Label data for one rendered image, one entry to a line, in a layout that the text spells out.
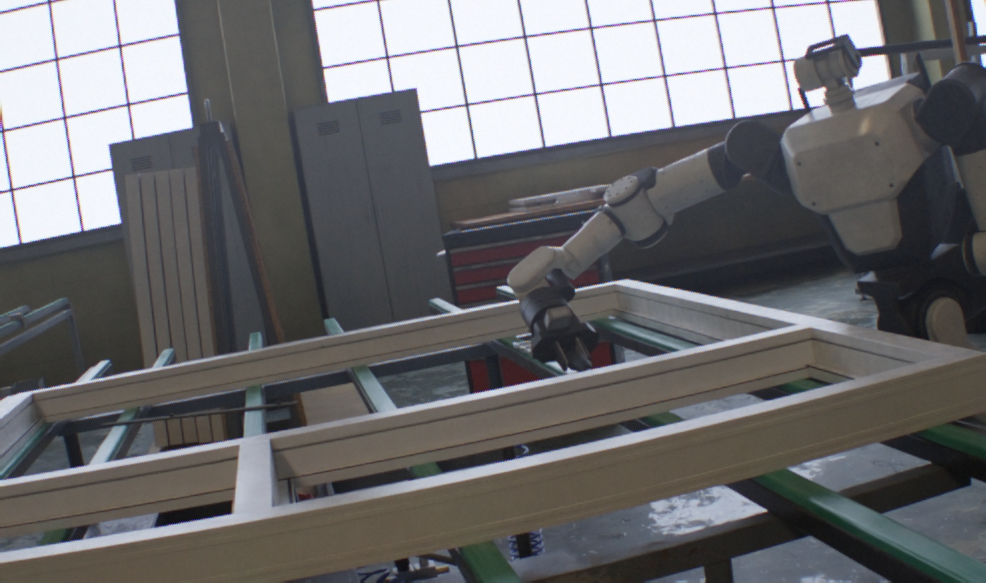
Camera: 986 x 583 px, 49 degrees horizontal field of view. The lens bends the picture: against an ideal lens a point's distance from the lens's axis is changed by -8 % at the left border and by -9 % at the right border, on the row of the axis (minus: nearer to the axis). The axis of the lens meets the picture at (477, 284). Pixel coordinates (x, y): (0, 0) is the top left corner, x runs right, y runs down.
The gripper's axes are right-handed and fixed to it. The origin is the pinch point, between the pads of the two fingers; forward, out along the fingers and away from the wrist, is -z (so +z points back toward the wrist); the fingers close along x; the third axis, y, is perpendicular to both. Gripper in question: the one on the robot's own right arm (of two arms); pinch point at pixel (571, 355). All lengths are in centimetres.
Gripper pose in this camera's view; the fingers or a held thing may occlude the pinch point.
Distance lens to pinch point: 211.7
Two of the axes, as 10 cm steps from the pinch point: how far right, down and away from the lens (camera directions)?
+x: 9.7, -1.8, 1.8
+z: -2.5, -4.8, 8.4
